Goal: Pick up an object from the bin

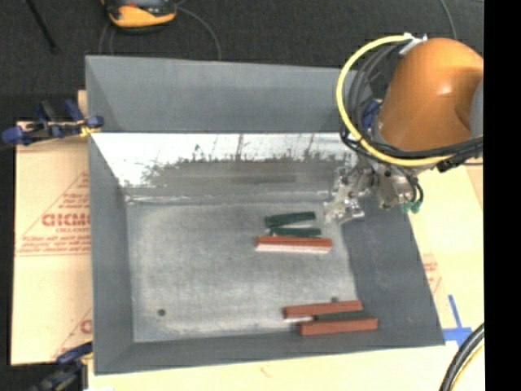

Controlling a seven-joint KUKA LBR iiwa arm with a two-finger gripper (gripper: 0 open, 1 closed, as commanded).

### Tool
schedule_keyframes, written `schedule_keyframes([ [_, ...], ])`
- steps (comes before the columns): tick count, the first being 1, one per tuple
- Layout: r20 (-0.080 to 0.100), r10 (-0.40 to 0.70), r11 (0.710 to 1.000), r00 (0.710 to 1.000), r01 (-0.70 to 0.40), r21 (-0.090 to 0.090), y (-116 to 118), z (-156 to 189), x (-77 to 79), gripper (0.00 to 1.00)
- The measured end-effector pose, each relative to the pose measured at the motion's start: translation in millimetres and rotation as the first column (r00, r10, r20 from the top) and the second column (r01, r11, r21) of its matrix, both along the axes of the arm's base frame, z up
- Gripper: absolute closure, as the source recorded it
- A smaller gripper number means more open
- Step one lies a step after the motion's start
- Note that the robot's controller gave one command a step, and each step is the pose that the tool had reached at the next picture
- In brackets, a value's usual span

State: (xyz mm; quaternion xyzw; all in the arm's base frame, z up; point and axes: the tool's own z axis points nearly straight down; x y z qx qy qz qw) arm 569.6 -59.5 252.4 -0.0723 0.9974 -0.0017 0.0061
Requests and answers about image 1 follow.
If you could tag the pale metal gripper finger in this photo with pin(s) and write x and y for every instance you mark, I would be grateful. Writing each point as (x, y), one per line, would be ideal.
(344, 181)
(344, 212)

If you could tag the dark green flat block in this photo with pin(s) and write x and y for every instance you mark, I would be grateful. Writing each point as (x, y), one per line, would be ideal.
(295, 231)
(342, 316)
(290, 218)

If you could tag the red-brown flat block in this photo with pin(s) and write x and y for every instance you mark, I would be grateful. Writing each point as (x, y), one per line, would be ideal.
(321, 309)
(338, 326)
(293, 241)

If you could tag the grey metal bin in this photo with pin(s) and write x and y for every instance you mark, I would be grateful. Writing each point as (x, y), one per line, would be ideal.
(228, 275)

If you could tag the brown cardboard board, red print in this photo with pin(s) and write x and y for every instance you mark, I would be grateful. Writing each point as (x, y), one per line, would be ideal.
(49, 267)

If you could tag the black cylinder on white bracket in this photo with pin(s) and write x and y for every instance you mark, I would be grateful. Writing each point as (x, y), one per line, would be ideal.
(448, 164)

